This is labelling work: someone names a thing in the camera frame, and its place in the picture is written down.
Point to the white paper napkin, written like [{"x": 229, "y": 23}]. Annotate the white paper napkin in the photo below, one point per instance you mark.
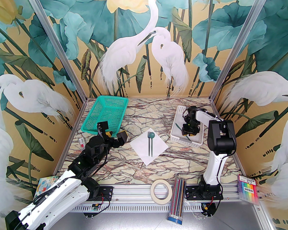
[{"x": 139, "y": 147}]

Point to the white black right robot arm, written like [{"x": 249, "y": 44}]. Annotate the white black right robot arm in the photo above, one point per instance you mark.
[{"x": 217, "y": 169}]

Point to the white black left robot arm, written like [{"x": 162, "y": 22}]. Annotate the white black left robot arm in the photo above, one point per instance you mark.
[{"x": 62, "y": 193}]

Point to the masking tape roll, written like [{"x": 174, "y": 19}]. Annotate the masking tape roll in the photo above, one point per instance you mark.
[{"x": 153, "y": 195}]

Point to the white perforated plastic basket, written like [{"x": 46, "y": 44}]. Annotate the white perforated plastic basket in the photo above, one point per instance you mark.
[{"x": 176, "y": 133}]

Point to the green plastic mesh basket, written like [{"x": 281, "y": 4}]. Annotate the green plastic mesh basket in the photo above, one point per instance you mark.
[{"x": 105, "y": 114}]

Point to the coloured pencil pack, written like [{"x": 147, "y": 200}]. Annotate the coloured pencil pack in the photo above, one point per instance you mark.
[{"x": 177, "y": 198}]

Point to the rainbow marker pack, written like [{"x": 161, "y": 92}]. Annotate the rainbow marker pack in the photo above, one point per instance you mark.
[{"x": 248, "y": 188}]

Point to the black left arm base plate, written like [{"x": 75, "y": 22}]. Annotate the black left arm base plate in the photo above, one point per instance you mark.
[{"x": 106, "y": 192}]

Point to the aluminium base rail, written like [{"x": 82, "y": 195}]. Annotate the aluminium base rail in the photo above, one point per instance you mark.
[{"x": 134, "y": 193}]

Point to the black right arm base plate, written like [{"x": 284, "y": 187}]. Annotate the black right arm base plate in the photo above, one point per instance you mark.
[{"x": 190, "y": 192}]

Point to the aluminium frame post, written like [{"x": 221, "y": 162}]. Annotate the aluminium frame post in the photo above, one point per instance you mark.
[
  {"x": 239, "y": 44},
  {"x": 61, "y": 49}
]

